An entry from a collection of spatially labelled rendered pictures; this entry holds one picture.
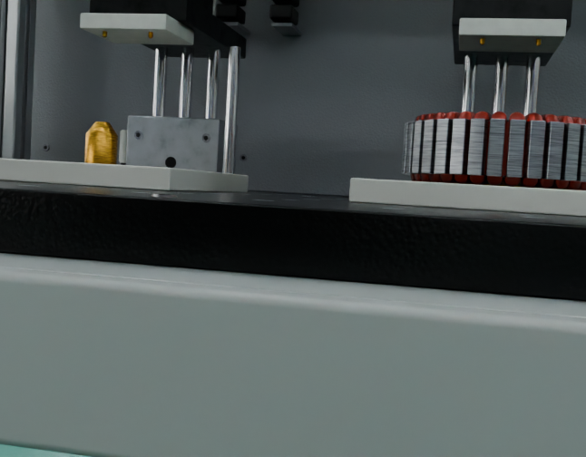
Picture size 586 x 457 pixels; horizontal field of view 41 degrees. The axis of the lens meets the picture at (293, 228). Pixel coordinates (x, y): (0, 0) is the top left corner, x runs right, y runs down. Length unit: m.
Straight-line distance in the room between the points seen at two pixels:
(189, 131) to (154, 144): 0.03
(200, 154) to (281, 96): 0.15
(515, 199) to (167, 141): 0.32
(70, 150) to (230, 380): 0.61
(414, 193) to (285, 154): 0.35
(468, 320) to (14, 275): 0.12
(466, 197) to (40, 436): 0.23
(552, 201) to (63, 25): 0.56
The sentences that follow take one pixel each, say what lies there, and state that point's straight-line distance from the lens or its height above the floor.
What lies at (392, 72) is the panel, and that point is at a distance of 0.72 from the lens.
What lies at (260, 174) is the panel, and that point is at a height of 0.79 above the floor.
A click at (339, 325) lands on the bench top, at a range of 0.20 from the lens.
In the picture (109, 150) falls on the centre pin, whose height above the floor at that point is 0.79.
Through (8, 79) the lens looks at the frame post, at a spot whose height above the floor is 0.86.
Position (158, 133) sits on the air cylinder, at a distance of 0.62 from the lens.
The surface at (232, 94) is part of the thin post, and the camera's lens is 0.56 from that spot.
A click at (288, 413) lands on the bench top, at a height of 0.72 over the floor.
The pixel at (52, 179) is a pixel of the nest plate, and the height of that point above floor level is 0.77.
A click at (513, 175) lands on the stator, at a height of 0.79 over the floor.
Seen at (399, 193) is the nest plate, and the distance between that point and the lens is 0.38.
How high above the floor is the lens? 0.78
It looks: 3 degrees down
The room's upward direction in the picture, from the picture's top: 3 degrees clockwise
